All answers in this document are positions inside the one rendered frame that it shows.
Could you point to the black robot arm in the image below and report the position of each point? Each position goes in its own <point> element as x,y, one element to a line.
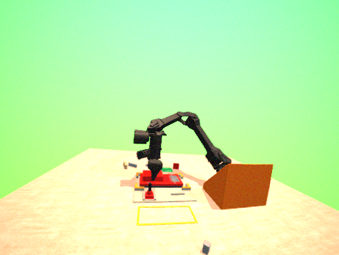
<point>155,132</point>

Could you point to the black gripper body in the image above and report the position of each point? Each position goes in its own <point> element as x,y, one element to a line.
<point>154,163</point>

